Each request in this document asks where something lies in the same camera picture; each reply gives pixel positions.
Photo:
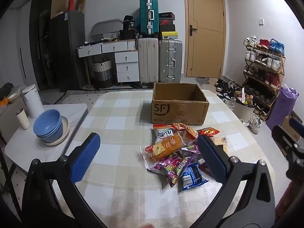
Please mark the white wall switch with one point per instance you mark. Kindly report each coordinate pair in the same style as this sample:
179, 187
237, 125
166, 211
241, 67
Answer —
261, 21

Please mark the brown paper bag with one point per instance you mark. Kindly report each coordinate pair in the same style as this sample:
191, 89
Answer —
81, 4

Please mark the blue snack packet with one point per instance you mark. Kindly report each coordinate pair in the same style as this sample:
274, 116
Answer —
191, 177

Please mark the white drawer desk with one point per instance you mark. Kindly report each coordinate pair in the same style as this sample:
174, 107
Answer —
127, 64

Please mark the dark grey fridge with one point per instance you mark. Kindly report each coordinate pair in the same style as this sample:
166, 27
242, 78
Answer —
68, 52

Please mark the red paper bag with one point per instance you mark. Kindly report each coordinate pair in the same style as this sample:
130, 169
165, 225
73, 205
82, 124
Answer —
71, 3

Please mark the scattered dark shoes group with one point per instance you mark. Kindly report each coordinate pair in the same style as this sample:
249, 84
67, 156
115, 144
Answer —
225, 90

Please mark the bin of colourful wrappers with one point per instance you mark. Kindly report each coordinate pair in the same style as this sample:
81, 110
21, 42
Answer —
245, 98

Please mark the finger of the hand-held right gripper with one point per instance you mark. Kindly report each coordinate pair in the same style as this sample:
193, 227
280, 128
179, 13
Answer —
296, 125
283, 140

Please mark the purple bag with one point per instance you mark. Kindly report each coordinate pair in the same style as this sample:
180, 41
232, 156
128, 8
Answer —
282, 109

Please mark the beige plate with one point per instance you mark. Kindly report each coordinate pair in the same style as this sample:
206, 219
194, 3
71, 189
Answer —
66, 128

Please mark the black bag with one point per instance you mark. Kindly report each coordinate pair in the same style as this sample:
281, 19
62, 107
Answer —
129, 28

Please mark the woven laundry basket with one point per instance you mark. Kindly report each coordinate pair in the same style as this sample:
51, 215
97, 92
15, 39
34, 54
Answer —
102, 73

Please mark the white tumbler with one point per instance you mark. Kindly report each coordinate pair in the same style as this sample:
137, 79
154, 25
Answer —
22, 120

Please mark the red and black shoe box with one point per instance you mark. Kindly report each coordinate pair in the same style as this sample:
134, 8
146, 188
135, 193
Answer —
166, 21

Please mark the grey door mat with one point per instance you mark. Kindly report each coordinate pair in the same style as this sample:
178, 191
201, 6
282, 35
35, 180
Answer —
204, 80

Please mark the yellow and black box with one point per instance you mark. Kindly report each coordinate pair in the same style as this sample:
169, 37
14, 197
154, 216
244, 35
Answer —
168, 35

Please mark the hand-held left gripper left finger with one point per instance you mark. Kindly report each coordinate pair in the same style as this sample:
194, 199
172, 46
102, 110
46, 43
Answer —
85, 158

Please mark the dark shelving unit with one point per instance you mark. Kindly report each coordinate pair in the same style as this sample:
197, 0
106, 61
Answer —
40, 40

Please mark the silver suitcase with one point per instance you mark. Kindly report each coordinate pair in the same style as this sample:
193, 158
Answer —
169, 59

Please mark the wooden shoe rack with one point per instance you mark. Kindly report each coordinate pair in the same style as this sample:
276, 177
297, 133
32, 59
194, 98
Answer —
282, 68

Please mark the patterned rug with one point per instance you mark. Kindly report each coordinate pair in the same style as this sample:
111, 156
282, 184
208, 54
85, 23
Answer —
78, 97

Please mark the teal suitcase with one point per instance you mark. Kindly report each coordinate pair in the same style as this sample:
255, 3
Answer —
147, 19

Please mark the beige bowl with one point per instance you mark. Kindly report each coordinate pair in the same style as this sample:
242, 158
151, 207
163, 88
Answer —
15, 97

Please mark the beige snack packet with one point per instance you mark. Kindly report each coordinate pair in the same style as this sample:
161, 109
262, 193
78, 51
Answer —
219, 141

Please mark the white side table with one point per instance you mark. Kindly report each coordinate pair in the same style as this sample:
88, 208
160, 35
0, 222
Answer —
71, 114

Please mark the grey arched panel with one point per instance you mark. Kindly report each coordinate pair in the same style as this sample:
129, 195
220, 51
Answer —
104, 27

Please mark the pink candy packet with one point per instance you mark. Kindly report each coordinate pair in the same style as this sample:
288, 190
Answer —
173, 171

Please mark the white suitcase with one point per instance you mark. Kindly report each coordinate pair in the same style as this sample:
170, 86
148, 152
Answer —
147, 59

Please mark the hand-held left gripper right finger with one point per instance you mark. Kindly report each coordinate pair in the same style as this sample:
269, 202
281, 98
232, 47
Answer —
212, 159

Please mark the white kettle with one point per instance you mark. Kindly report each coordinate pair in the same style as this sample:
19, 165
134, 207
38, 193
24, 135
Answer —
33, 102

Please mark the dark cloth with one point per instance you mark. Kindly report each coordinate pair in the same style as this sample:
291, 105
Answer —
7, 89

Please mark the wooden door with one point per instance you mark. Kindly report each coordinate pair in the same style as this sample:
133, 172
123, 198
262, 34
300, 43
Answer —
206, 40

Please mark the purple snack packet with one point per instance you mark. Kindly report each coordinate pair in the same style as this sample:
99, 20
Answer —
190, 150

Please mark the orange cake packet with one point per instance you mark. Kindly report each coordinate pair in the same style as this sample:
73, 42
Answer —
163, 148

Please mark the red snack packet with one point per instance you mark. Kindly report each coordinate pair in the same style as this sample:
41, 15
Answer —
209, 131

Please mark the cardboard sheet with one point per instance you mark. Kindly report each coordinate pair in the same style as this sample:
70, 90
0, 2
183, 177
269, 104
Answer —
58, 0

